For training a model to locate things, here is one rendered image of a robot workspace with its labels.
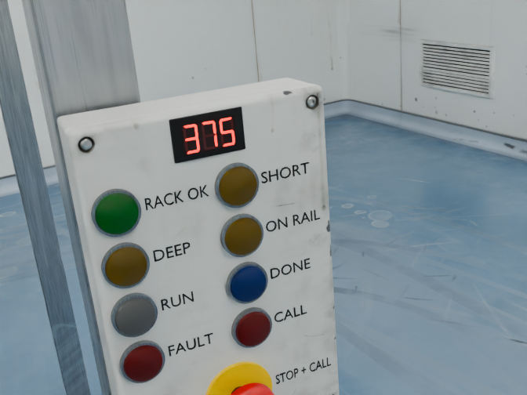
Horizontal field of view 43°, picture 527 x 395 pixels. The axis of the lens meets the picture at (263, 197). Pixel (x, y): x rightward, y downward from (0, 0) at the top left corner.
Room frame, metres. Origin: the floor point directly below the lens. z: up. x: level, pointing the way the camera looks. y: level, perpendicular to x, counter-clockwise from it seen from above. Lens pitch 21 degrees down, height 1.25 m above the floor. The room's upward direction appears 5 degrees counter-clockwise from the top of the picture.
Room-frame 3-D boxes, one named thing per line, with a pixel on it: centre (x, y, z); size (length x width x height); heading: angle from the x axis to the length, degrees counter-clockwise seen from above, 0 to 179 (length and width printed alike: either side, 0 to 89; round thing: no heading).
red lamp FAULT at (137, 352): (0.38, 0.09, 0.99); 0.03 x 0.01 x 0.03; 112
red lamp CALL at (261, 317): (0.41, 0.02, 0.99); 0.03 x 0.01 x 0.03; 112
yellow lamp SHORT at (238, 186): (0.41, 0.02, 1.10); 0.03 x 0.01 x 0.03; 112
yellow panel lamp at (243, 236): (0.41, 0.02, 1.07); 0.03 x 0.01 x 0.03; 112
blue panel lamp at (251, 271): (0.41, 0.02, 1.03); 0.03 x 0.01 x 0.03; 112
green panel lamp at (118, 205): (0.38, 0.09, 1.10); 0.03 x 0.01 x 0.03; 112
